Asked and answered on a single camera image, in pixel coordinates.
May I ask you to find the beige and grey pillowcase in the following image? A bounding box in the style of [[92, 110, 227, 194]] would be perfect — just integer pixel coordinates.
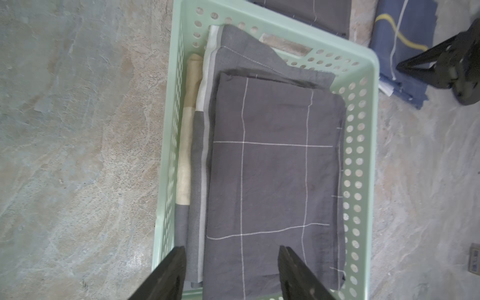
[[174, 54, 203, 246]]

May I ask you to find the plain grey pillowcase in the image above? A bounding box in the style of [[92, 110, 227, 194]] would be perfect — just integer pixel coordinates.
[[186, 25, 335, 288]]

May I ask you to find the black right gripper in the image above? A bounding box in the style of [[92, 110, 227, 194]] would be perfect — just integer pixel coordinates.
[[396, 18, 480, 106]]

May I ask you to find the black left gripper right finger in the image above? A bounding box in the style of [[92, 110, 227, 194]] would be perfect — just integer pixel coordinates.
[[277, 246, 335, 300]]

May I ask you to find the dark grey checked pillowcase back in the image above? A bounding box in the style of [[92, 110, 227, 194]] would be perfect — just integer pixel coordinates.
[[251, 0, 352, 40]]

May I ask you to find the small printed card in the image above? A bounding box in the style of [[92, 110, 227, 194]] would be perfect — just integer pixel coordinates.
[[468, 243, 480, 276]]

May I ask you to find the light green plastic basket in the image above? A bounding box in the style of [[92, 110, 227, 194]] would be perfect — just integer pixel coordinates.
[[152, 1, 379, 300]]

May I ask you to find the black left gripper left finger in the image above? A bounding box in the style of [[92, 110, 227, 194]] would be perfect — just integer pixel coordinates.
[[128, 246, 186, 300]]

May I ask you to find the blue pillowcase yellow stripe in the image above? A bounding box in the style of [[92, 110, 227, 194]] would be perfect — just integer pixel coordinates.
[[369, 0, 438, 110]]

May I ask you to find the dark grey checked pillowcase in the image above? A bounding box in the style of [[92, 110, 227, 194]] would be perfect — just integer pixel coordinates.
[[251, 0, 352, 40], [202, 74, 346, 300]]

